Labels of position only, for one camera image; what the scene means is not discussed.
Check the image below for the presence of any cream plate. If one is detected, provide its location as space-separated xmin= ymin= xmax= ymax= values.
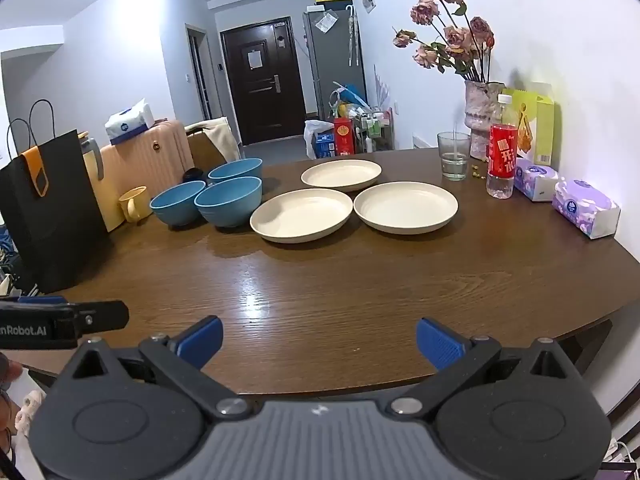
xmin=300 ymin=159 xmax=383 ymax=192
xmin=249 ymin=188 xmax=354 ymax=245
xmin=353 ymin=181 xmax=459 ymax=235

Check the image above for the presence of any large purple tissue pack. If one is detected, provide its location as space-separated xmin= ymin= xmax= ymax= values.
xmin=552 ymin=177 xmax=622 ymax=240

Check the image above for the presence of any pink suitcase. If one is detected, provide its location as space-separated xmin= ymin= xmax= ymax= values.
xmin=97 ymin=119 xmax=196 ymax=196

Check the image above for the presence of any beige cloth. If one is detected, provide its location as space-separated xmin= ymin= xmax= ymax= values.
xmin=185 ymin=116 xmax=243 ymax=161

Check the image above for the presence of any red box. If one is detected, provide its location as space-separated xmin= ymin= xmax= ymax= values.
xmin=333 ymin=117 xmax=356 ymax=157

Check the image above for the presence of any purple wall sticker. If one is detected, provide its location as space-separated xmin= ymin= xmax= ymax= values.
xmin=374 ymin=65 xmax=392 ymax=111

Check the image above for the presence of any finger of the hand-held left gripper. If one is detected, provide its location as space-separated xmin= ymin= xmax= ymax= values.
xmin=0 ymin=296 xmax=68 ymax=306
xmin=70 ymin=300 xmax=130 ymax=335

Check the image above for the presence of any grey refrigerator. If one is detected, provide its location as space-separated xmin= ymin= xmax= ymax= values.
xmin=302 ymin=4 xmax=368 ymax=116

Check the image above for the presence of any yellow-green box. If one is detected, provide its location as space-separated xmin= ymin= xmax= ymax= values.
xmin=501 ymin=87 xmax=556 ymax=167

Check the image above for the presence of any small purple tissue pack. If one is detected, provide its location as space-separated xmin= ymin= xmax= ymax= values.
xmin=514 ymin=157 xmax=560 ymax=203

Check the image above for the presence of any yellow kettle with grey handle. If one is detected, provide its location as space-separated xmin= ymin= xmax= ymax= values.
xmin=80 ymin=132 xmax=126 ymax=233

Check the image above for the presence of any metal storage cart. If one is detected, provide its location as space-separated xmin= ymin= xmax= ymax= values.
xmin=352 ymin=107 xmax=396 ymax=153

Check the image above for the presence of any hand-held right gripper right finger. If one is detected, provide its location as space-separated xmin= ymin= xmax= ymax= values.
xmin=382 ymin=317 xmax=583 ymax=418

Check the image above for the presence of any white plastic bag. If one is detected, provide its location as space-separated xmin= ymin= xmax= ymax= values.
xmin=304 ymin=120 xmax=335 ymax=158

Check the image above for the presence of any white cable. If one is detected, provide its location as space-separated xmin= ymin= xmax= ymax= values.
xmin=602 ymin=437 xmax=640 ymax=466

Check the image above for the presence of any white fluffy item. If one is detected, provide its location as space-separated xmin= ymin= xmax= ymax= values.
xmin=15 ymin=390 xmax=46 ymax=436

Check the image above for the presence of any clear drinking glass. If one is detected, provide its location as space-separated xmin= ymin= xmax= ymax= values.
xmin=437 ymin=131 xmax=472 ymax=182

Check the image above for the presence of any white folded umbrella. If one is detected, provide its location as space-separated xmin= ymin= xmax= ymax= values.
xmin=346 ymin=4 xmax=361 ymax=67

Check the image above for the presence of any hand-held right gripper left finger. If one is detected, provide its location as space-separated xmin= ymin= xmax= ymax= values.
xmin=59 ymin=315 xmax=253 ymax=421

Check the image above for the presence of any white and blue tissue pack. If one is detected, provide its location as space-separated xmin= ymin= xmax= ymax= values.
xmin=105 ymin=99 xmax=156 ymax=146

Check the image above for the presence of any blue bowl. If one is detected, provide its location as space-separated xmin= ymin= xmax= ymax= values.
xmin=150 ymin=180 xmax=208 ymax=227
xmin=194 ymin=176 xmax=263 ymax=228
xmin=207 ymin=158 xmax=264 ymax=186

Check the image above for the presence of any yellow mug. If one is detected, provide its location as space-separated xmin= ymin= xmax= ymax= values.
xmin=118 ymin=186 xmax=153 ymax=224

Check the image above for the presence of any blue plastic bag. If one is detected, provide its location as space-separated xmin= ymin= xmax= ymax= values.
xmin=330 ymin=81 xmax=368 ymax=118

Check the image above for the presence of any grey interior door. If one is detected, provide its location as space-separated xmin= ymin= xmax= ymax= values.
xmin=185 ymin=23 xmax=223 ymax=121

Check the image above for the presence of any wooden chair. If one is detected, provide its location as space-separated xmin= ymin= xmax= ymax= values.
xmin=186 ymin=130 xmax=226 ymax=171

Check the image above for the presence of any blue patterned cloth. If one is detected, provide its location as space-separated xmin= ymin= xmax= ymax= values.
xmin=0 ymin=225 xmax=21 ymax=291

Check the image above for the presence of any black paper bag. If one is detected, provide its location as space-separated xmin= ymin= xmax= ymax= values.
xmin=0 ymin=99 xmax=111 ymax=296

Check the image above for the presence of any mottled pink vase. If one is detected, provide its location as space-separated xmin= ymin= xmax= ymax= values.
xmin=464 ymin=80 xmax=506 ymax=161

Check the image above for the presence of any red label water bottle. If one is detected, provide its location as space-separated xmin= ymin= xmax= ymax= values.
xmin=486 ymin=92 xmax=519 ymax=200

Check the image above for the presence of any dark entrance door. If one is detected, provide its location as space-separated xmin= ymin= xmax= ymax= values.
xmin=220 ymin=16 xmax=307 ymax=146

